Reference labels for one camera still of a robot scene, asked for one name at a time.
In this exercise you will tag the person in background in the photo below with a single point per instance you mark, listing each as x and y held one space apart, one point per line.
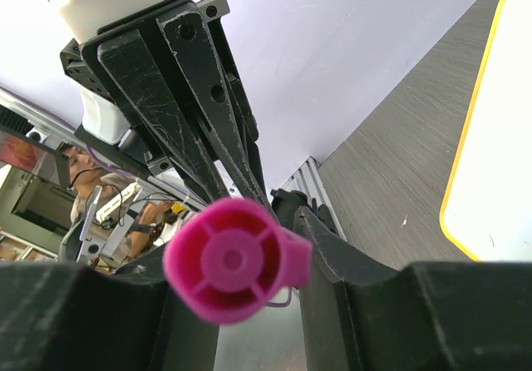
86 175

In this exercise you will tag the orange-framed whiteboard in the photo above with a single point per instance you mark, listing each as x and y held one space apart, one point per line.
486 209

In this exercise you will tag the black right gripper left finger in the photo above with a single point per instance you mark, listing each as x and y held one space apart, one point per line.
60 316

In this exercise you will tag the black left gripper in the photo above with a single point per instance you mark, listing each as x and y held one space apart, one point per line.
225 119

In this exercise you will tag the pink-capped whiteboard marker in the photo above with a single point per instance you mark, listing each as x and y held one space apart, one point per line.
232 258

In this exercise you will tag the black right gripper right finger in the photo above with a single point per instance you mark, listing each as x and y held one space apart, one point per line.
359 314

